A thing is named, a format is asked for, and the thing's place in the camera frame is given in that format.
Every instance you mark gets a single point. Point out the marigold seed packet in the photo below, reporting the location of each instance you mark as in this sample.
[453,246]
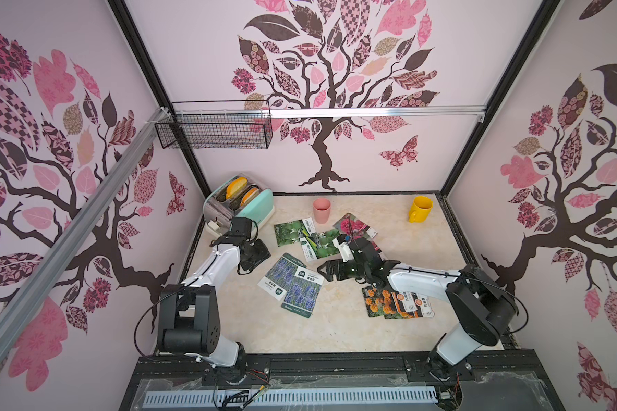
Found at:
[406,305]
[378,302]

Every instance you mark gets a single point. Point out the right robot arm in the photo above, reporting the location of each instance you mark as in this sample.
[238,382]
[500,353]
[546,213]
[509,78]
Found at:
[484,310]

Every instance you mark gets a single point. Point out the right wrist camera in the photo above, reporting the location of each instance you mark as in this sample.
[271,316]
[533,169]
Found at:
[341,243]

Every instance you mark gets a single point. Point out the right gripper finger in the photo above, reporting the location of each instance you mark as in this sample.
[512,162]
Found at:
[332,276]
[329,267]

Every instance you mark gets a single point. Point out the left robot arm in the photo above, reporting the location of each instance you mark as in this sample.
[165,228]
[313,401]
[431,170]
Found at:
[188,312]

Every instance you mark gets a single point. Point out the green gourd packet rear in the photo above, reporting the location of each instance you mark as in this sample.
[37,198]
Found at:
[292,232]

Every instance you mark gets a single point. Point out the aluminium rail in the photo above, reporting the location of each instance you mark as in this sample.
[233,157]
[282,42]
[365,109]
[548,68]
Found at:
[466,110]
[31,295]

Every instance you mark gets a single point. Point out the hollyhock seed packet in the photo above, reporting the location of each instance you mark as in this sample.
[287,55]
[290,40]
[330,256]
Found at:
[373,243]
[352,228]

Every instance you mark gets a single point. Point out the hollyhock seed packet front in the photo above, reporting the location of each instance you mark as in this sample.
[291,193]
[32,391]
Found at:
[373,243]

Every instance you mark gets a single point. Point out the aluminium rail left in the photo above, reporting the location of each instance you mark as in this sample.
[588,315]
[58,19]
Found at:
[31,295]

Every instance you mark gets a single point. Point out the green gourd packet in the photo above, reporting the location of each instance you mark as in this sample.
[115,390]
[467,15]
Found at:
[292,232]
[317,246]

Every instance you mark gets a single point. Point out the marigold seed packet left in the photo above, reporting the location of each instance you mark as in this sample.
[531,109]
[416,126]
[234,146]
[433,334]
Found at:
[378,302]

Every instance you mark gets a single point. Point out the yellow mug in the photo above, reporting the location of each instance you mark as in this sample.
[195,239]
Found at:
[420,209]

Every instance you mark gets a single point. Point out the hollyhock seed packet rear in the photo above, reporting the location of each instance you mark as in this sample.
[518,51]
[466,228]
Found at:
[352,228]

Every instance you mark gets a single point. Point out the mint green toaster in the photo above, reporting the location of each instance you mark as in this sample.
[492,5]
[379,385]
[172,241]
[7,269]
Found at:
[241,196]

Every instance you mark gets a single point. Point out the aluminium rail rear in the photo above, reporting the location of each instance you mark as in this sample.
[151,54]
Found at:
[466,110]

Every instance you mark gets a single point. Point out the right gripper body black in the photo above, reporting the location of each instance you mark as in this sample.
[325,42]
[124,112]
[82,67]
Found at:
[344,266]

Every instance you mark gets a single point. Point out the pink cup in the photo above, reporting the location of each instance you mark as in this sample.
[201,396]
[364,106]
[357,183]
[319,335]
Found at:
[322,210]

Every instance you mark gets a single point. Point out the lavender seed packet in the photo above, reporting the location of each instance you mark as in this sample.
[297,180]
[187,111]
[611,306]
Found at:
[279,279]
[303,292]

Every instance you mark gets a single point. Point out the white slotted cable duct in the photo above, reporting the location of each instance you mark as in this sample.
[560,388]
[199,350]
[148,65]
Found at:
[277,398]

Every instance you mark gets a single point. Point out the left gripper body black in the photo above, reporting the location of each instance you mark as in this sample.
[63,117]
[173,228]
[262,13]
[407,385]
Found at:
[257,253]

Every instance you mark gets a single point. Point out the black wire basket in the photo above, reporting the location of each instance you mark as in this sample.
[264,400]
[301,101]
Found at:
[217,124]

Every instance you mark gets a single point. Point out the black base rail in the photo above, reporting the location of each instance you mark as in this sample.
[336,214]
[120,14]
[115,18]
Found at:
[294,367]

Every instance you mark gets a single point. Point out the green gourd packet front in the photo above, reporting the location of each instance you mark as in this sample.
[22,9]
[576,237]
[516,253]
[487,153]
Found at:
[317,246]

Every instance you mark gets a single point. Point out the marigold seed packet right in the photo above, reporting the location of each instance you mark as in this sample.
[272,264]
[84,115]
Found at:
[406,305]

